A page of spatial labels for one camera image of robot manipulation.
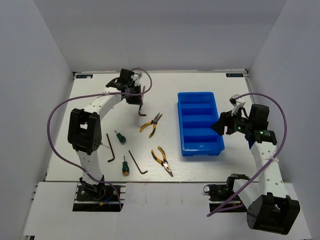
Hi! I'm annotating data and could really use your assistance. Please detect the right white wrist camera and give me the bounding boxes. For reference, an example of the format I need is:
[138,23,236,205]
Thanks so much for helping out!
[229,94,246,116]

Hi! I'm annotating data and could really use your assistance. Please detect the right blue table label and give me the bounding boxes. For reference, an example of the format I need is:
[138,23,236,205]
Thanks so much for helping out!
[226,73,244,78]

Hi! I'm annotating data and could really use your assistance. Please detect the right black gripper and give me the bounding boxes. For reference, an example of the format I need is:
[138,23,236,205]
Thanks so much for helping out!
[210,106,253,136]

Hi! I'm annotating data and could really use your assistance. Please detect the blue table label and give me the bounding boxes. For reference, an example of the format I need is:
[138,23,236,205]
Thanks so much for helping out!
[75,74,93,79]
[226,73,244,78]

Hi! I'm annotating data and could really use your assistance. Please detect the stubby green screwdriver upper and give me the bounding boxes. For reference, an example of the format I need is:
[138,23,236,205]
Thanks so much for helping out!
[114,130,127,145]

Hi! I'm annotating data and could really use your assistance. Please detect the dark hex key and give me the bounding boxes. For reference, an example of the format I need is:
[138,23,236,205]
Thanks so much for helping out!
[138,94,147,117]
[106,133,116,163]
[128,150,148,175]

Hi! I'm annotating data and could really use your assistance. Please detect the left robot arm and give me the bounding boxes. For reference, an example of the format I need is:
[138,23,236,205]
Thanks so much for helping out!
[67,69,143,200]

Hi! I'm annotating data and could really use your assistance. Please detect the upper yellow black pliers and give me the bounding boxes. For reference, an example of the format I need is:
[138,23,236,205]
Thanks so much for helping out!
[139,112,163,139]

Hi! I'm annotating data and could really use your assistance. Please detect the blue divided plastic bin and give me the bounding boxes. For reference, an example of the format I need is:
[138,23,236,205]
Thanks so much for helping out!
[177,91,225,157]

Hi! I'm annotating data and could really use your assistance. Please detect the left blue table label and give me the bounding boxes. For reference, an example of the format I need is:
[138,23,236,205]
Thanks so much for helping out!
[75,74,93,79]

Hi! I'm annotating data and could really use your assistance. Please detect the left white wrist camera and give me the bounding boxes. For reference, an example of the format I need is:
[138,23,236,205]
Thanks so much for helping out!
[133,72,143,85]

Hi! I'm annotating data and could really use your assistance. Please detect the green orange stubby screwdriver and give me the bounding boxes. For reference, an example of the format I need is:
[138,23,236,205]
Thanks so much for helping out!
[122,156,130,176]

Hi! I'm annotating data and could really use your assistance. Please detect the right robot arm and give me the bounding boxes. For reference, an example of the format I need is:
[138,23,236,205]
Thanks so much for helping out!
[211,104,300,235]

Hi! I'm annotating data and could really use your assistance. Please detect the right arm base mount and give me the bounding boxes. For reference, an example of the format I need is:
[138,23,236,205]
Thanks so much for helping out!
[203,184,247,213]

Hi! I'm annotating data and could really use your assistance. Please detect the lower yellow black pliers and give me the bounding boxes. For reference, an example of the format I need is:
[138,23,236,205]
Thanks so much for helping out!
[151,146,174,178]

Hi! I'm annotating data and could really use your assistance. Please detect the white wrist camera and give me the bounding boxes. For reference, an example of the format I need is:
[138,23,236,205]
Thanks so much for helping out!
[229,94,246,116]
[133,72,143,85]

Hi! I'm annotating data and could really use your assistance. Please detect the yellow black pliers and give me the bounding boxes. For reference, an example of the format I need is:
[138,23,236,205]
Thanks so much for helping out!
[151,146,174,178]
[139,112,163,139]

